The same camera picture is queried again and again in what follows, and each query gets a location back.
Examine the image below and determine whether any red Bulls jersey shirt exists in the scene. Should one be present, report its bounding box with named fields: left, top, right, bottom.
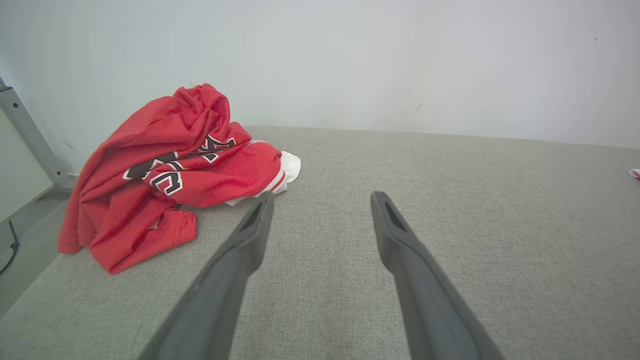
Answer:
left=57, top=83, right=302, bottom=275

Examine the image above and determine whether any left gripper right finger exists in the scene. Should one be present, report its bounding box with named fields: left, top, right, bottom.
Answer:
left=370, top=191, right=504, bottom=360

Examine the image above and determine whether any white flat panel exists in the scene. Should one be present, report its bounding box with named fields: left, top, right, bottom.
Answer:
left=0, top=107, right=55, bottom=224

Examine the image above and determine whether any grey metal frame bar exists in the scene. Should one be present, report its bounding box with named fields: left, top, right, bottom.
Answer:
left=0, top=77, right=77, bottom=194

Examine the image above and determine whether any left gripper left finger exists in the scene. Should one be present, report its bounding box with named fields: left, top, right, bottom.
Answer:
left=137, top=191, right=275, bottom=360

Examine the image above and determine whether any black floor cable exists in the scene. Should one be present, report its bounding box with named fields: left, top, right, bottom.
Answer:
left=0, top=220, right=21, bottom=276

